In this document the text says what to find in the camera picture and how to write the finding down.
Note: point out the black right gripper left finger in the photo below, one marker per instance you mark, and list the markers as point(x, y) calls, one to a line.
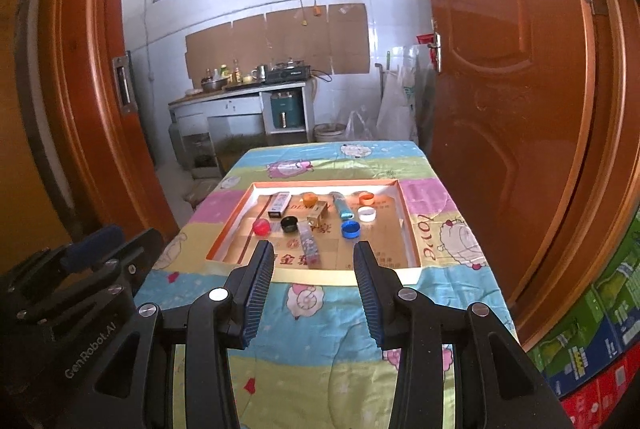
point(131, 383)

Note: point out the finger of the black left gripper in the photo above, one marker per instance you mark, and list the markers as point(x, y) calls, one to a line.
point(135, 253)
point(47, 268)

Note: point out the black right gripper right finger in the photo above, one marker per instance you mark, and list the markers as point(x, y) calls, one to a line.
point(495, 383)

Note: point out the red bottle cap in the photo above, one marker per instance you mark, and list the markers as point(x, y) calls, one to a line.
point(261, 227)

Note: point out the black bottle cap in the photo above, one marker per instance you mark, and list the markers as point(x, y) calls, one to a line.
point(289, 224)

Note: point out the white slim box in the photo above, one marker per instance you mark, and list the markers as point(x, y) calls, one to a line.
point(278, 204)

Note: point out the clear plastic lighter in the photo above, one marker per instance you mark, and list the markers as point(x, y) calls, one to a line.
point(309, 245)

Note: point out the orange bottle cap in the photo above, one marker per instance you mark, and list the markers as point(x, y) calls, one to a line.
point(309, 199)
point(366, 198)

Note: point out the gold cigarette box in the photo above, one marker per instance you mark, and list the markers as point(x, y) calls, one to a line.
point(316, 214)

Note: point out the blue bottle cap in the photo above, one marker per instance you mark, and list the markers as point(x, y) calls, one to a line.
point(350, 229)

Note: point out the white bottle cap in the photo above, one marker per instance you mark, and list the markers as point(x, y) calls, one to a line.
point(366, 214)

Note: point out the teal lighter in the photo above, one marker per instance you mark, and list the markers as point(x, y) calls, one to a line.
point(341, 206)

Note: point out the red carton box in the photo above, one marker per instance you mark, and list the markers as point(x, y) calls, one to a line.
point(591, 404)

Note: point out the green blue carton box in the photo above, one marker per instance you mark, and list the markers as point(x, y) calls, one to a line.
point(601, 326)

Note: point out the colourful cartoon tablecloth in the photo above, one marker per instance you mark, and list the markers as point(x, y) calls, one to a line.
point(313, 363)

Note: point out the orange-rimmed cardboard tray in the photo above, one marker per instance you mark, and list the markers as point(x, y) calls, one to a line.
point(389, 235)

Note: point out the metal wok pot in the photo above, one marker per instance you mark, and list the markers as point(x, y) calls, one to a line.
point(213, 85)

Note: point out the white kitchen counter cabinet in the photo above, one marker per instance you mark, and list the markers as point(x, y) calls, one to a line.
point(216, 129)

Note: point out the black gas stove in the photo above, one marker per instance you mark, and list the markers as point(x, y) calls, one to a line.
point(288, 72)

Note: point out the brown wooden door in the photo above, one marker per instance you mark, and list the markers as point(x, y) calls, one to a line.
point(537, 141)

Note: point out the white plastic bag hanging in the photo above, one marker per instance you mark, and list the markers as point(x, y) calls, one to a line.
point(397, 115)

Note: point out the brown door frame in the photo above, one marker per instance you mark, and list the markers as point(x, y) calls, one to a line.
point(73, 153)

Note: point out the cardboard wall sheets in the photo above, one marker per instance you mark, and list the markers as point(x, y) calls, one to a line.
point(332, 39)

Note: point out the metal door handle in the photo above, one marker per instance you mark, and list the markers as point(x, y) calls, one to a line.
point(433, 41)

